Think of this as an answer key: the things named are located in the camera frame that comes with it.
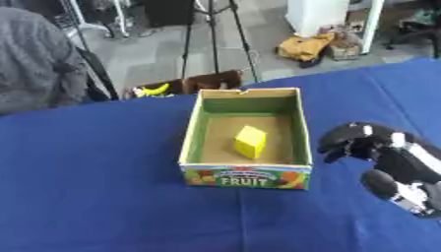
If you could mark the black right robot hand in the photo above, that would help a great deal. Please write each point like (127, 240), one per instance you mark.
(396, 164)

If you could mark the small tan box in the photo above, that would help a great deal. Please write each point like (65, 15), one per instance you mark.
(345, 50)

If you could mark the tan cardboard box green inside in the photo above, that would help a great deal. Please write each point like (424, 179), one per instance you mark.
(247, 154)

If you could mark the brown cardboard box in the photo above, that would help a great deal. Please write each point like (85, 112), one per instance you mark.
(198, 83)

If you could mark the black chair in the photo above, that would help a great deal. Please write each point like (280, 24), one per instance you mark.
(416, 26)

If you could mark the yellow block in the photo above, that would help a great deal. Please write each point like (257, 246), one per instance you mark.
(250, 142)

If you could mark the yellow bag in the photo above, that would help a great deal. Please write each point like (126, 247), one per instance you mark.
(304, 47)

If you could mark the white cabinet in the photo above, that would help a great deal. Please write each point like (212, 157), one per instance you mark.
(333, 18)

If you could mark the black tripod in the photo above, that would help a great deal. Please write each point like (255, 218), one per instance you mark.
(215, 36)

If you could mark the yellow toy banana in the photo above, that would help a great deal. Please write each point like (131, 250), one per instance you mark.
(152, 90)

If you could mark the person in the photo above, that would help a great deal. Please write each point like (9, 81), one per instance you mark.
(37, 62)

